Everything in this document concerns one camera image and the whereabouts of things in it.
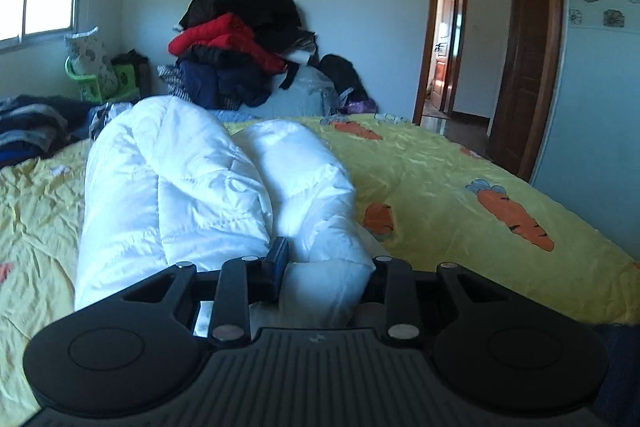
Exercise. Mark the purple cloth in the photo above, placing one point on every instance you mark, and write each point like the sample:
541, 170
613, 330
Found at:
357, 107

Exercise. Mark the patterned pillow bag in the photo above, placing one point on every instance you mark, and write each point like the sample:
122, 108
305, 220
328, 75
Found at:
90, 57

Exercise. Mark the plaid cloth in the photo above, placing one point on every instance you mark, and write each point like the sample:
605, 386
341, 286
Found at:
170, 79

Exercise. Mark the brown wooden door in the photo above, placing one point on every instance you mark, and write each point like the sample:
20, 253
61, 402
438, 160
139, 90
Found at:
525, 57

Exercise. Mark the wooden hallway door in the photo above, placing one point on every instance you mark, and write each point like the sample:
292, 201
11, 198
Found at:
445, 77

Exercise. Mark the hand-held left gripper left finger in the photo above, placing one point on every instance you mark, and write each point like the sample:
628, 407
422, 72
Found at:
277, 264

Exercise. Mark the black jacket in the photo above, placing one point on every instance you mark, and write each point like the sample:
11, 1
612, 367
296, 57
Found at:
235, 2

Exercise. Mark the black backpack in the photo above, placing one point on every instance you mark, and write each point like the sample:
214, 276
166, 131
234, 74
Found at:
342, 74

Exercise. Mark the yellow carrot-print bed sheet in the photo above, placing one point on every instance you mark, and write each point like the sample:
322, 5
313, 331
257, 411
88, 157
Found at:
450, 167

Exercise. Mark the dark blue cloth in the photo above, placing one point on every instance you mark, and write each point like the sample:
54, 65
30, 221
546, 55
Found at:
620, 377

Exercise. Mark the green plastic stool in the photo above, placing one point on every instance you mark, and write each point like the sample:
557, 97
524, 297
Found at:
125, 81

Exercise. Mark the white down jacket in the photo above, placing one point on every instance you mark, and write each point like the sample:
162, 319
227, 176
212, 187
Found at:
175, 177

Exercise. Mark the pile of dark clothes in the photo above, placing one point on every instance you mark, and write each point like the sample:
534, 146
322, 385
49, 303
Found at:
35, 122

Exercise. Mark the brown wooden door frame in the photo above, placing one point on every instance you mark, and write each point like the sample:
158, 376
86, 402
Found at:
429, 32

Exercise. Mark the window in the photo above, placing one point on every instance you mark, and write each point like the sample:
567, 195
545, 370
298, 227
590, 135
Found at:
45, 14

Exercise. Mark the navy jacket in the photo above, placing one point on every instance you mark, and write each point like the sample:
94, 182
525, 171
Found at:
215, 82

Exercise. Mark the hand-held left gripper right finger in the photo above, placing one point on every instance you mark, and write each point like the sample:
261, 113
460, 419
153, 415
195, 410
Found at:
395, 292

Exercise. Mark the grey plastic bag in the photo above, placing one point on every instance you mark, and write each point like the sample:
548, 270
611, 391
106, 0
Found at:
305, 92

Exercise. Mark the red jacket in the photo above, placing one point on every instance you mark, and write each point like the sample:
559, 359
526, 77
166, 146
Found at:
220, 34

